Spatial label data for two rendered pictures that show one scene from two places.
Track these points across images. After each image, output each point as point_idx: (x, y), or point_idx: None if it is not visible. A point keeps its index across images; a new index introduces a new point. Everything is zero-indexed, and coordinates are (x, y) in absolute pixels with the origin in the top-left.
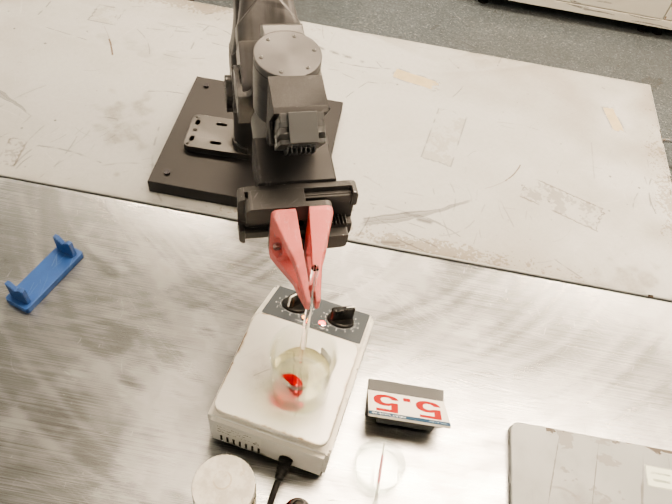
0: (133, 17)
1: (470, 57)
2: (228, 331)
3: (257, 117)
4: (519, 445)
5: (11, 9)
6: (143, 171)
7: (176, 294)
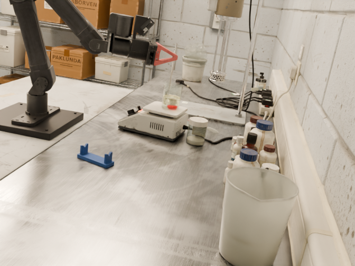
0: None
1: (0, 86)
2: (131, 136)
3: (117, 43)
4: None
5: None
6: (35, 140)
7: (111, 141)
